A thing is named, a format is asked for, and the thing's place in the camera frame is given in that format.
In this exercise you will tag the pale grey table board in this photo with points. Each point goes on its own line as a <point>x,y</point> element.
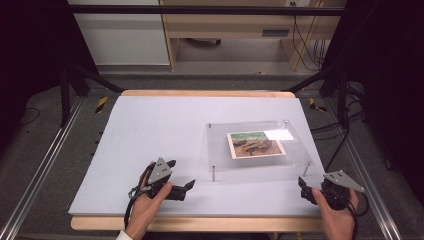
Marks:
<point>150,133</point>

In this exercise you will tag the printed photo card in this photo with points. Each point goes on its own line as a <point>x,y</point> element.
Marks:
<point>255,146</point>

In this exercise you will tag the black horizontal frame bar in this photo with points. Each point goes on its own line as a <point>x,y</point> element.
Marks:
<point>200,10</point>

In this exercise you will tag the dark curtain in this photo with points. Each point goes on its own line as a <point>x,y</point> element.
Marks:
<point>390,83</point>
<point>30,50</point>

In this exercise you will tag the yellow black floor tape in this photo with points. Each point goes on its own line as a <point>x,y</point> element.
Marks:
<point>101,104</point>
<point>313,104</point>

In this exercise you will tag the clear acrylic plate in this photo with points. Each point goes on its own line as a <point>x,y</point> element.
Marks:
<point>220,150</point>

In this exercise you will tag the person's right hand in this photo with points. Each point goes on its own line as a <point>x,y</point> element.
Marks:
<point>338,223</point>

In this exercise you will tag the person's left hand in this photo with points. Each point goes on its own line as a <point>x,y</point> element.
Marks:
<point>141,210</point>

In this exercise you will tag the white cabinet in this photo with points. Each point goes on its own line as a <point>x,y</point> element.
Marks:
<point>123,36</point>

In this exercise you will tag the wooden table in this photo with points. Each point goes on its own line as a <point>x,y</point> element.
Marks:
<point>200,224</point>

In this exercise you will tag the aluminium floor rail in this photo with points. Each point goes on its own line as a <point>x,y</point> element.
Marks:
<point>366,180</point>
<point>40,173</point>

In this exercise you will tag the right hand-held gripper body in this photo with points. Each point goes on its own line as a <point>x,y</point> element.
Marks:
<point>336,196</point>

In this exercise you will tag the wooden desk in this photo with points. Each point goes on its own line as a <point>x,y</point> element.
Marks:
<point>233,25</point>

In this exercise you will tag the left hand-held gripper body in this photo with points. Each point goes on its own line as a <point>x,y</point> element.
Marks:
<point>159,171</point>

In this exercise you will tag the white shirt cuff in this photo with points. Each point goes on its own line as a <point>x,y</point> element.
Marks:
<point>123,235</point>

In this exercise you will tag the black metal stand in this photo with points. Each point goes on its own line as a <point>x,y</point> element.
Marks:
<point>65,96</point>
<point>342,96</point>

